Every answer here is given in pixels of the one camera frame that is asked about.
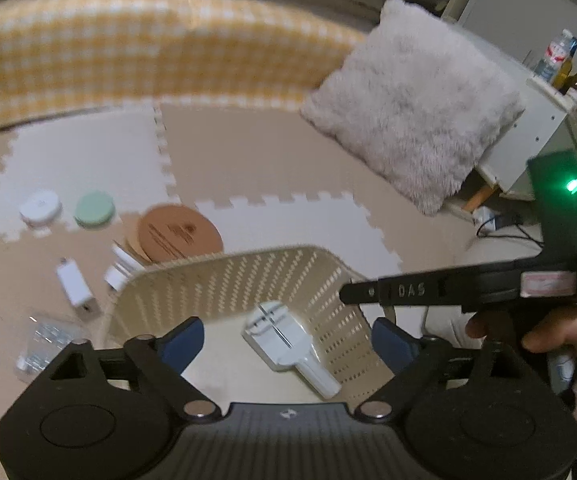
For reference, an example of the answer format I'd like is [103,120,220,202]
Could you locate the tan foam puzzle mat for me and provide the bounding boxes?
[158,100,422,216]
[0,210,229,411]

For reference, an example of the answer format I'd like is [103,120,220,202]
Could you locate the low white cabinet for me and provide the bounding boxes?
[479,35,577,201]

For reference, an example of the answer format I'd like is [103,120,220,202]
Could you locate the clear plastic bottle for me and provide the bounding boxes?
[536,29,577,85]

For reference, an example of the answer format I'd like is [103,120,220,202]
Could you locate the white rectangular device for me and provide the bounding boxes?
[56,257,103,322]

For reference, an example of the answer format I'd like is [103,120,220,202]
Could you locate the round brown cork coaster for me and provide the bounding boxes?
[137,204,224,265]
[122,215,154,267]

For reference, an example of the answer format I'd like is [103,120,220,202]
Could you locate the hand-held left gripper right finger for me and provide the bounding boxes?
[353,317,539,422]

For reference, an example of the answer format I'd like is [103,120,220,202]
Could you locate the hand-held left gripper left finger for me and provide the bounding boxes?
[47,316,222,422]

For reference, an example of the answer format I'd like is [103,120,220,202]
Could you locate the black cable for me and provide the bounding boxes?
[476,212,544,247]

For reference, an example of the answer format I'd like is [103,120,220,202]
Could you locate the grey fluffy pillow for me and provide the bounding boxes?
[299,0,527,216]

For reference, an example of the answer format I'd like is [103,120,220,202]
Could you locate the white power strip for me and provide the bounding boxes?
[471,206,502,233]

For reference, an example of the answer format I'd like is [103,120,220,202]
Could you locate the white plastic watch tool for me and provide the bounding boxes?
[241,301,343,401]

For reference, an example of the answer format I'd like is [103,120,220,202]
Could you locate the white foam puzzle mat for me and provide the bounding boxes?
[193,191,404,286]
[0,105,182,250]

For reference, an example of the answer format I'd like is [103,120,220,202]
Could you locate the white power adapter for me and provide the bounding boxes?
[103,240,143,293]

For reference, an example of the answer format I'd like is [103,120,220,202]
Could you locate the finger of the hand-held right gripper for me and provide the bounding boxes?
[339,266,467,307]

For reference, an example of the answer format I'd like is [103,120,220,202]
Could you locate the beige perforated plastic basket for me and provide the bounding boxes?
[99,245,397,401]

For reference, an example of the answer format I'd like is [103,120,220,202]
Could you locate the green round container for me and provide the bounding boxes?
[73,190,116,228]

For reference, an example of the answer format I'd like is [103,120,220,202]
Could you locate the white round container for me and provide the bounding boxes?
[18,189,62,228]

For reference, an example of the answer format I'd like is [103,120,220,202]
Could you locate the clear plastic blister pack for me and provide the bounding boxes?
[15,312,76,376]

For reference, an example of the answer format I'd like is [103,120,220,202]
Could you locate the yellow checked cushion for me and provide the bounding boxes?
[0,0,369,138]

